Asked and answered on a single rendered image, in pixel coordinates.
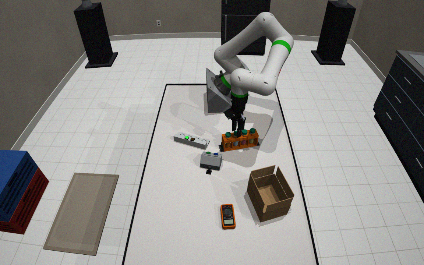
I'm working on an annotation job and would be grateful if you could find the orange digital multimeter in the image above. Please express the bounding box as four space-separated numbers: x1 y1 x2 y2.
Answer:
221 204 236 230

